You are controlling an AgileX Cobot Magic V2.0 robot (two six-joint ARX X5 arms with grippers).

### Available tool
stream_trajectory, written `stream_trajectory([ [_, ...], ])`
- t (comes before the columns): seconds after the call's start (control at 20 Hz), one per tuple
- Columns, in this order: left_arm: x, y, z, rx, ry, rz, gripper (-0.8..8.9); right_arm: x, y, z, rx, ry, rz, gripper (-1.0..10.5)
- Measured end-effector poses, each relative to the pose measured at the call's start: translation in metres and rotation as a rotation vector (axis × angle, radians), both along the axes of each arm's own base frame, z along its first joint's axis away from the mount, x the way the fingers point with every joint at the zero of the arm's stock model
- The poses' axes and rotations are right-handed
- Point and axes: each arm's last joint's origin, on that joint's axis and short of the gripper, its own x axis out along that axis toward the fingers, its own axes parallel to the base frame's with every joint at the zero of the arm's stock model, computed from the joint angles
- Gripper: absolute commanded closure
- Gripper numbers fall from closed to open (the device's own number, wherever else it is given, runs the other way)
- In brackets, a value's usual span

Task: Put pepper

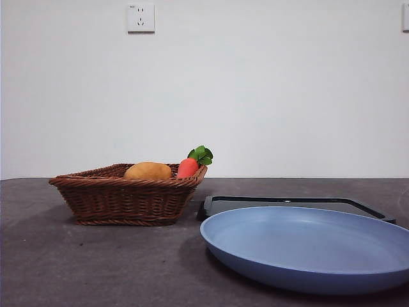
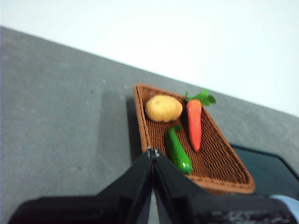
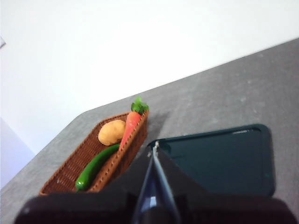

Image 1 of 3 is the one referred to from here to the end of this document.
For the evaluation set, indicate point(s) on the blue round plate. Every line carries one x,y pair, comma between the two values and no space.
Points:
303,243

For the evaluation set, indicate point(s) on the orange carrot with green leaves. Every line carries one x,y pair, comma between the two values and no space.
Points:
188,166

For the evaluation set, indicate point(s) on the dark rectangular tray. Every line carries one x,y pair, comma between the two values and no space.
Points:
223,204

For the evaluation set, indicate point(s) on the yellow-brown potato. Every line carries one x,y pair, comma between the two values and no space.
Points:
147,170

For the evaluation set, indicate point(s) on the brown wicker basket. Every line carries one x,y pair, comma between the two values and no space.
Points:
128,201

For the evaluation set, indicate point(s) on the white wall power socket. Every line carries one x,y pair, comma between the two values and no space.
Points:
141,17

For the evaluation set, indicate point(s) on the white wall switch plate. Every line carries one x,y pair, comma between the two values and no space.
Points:
405,17

